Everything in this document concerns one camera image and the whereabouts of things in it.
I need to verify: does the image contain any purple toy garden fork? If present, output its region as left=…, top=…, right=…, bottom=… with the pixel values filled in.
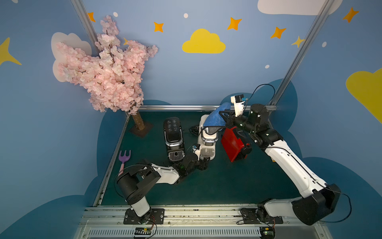
left=118, top=150, right=131, bottom=176

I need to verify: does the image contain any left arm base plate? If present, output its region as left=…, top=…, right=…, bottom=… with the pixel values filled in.
left=123, top=208, right=165, bottom=225

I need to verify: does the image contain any pink cherry blossom tree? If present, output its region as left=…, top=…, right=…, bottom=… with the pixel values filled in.
left=56, top=16, right=158, bottom=137

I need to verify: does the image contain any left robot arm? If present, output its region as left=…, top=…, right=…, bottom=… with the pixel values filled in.
left=116, top=150, right=211, bottom=219

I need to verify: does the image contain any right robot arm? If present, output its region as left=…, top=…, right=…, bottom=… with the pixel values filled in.
left=219, top=104, right=341, bottom=226

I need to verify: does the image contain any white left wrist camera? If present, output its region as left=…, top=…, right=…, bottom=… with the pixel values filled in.
left=192, top=143, right=201, bottom=160

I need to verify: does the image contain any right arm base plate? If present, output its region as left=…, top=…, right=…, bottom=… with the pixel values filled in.
left=237, top=208, right=284, bottom=226

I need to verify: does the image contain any black coffee machine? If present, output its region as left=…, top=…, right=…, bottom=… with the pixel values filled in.
left=163, top=117, right=185, bottom=163

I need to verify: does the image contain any white coffee machine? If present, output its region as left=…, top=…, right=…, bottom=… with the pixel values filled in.
left=198, top=115, right=221, bottom=160

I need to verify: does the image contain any aluminium frame rail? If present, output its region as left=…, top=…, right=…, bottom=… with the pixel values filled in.
left=137, top=104, right=278, bottom=113

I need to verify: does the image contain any blue microfibre cloth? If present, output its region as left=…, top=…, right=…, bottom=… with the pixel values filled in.
left=203, top=102, right=231, bottom=127

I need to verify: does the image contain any red coffee machine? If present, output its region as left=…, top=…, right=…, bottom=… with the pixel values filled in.
left=221, top=126, right=252, bottom=162

